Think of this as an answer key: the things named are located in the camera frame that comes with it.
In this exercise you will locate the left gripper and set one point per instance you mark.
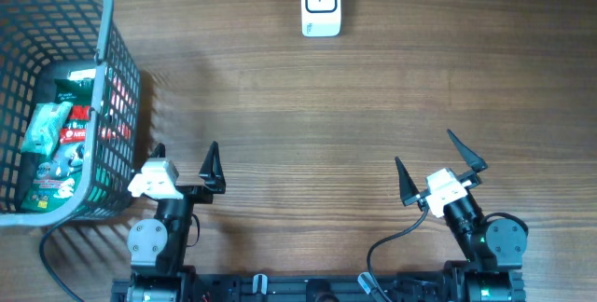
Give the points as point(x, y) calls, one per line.
point(214, 181)

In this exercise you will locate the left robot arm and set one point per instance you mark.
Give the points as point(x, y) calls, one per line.
point(158, 245)

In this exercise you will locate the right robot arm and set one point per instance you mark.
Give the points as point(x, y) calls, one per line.
point(493, 244)

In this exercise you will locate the green 3M gloves packet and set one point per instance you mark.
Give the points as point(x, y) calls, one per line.
point(57, 177)

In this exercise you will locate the grey plastic shopping basket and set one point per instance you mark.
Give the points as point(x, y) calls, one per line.
point(41, 40)

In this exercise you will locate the white barcode scanner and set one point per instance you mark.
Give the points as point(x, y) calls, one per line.
point(320, 18)

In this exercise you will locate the light green wipes packet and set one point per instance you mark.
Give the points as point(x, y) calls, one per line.
point(43, 131)

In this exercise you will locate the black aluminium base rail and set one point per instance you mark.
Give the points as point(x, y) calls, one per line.
point(326, 288)

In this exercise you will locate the white green flat box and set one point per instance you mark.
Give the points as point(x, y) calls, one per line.
point(83, 74)

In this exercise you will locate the pink Kleenex tissue pack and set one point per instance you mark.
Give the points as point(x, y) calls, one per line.
point(116, 113)

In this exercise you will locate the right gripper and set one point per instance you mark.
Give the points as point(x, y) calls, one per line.
point(470, 178)

